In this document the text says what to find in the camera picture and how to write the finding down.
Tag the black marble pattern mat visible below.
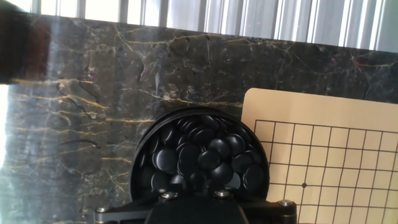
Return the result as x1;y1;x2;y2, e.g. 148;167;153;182
0;14;398;224

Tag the tan go board mat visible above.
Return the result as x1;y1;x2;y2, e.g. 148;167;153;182
241;87;398;224

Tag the black bowl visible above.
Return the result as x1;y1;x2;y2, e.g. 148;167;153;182
129;107;271;203

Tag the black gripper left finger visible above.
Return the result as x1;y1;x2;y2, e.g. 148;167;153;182
93;191;198;224

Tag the black go stone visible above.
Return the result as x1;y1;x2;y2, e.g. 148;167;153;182
242;164;265;191
207;138;231;159
198;149;221;171
152;147;180;174
210;161;234;185
177;142;201;169
150;172;171;191
225;133;246;156

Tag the dark blurry object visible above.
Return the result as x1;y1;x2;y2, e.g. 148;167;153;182
0;0;52;85

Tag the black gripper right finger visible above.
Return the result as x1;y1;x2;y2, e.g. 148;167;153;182
197;191;298;224

